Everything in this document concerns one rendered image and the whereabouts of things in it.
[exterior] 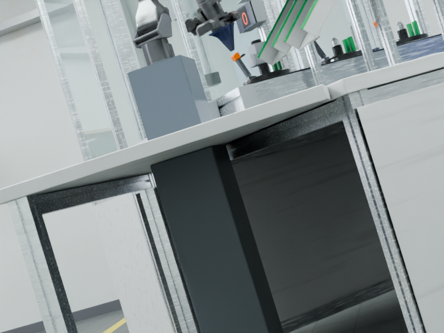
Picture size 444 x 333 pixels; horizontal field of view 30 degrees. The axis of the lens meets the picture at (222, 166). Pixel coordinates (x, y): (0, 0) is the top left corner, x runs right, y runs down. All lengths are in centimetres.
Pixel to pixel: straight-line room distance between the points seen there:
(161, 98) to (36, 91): 494
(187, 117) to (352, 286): 149
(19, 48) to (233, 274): 520
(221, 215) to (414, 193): 53
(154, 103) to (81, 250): 488
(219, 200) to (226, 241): 10
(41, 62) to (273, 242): 410
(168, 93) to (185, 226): 32
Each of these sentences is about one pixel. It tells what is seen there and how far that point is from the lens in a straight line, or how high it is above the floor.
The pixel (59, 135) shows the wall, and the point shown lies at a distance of 682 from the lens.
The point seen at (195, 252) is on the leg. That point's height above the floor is 60.
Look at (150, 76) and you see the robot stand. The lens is 201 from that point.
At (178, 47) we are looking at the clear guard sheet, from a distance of 375.
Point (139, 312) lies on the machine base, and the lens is 334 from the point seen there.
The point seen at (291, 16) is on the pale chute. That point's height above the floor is 108.
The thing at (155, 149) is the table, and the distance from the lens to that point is 160.
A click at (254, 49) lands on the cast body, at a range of 235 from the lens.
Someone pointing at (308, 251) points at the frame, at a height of 39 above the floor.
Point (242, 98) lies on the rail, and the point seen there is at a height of 93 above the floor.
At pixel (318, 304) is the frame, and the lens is 321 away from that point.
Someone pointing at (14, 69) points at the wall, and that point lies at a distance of 700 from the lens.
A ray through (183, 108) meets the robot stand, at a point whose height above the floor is 94.
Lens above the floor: 74
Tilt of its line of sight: 1 degrees up
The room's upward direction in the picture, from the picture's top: 17 degrees counter-clockwise
